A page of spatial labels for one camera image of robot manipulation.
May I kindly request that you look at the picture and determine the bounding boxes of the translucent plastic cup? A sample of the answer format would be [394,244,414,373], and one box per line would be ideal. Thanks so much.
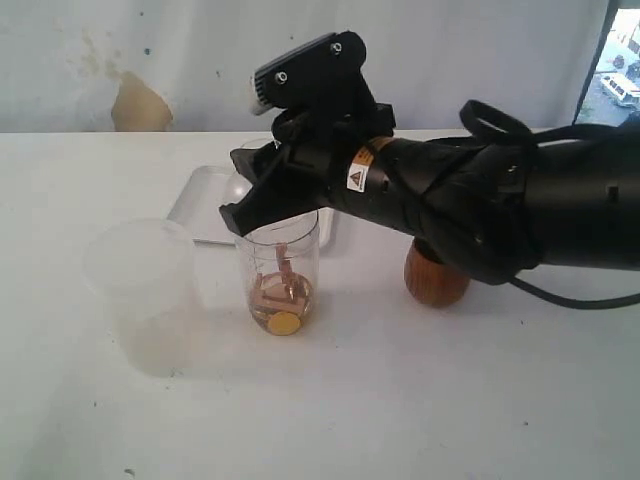
[82,218,206,378]

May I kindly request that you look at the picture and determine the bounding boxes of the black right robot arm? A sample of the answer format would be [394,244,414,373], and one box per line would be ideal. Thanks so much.
[220,100,639,285]

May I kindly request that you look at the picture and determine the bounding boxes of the brown wooden cup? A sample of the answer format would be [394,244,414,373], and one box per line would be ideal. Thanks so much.
[404,238,470,309]

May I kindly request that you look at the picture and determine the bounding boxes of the wooden pieces and coins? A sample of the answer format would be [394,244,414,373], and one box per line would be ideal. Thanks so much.
[248,243,316,336]

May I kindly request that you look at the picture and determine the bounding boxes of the clear plastic shaker lid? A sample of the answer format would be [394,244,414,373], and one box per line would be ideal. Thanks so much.
[223,138,279,204]

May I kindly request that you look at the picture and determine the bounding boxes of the silver metal tray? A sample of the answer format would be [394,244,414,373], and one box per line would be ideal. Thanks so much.
[166,165,335,249]

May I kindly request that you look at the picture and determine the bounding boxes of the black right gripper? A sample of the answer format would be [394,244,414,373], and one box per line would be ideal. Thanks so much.
[219,103,395,236]

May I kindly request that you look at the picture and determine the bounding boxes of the clear plastic shaker body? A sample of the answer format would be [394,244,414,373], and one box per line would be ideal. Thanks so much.
[235,211,319,336]

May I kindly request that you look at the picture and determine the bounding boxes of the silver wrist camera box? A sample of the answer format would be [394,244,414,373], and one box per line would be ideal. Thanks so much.
[250,31,366,116]

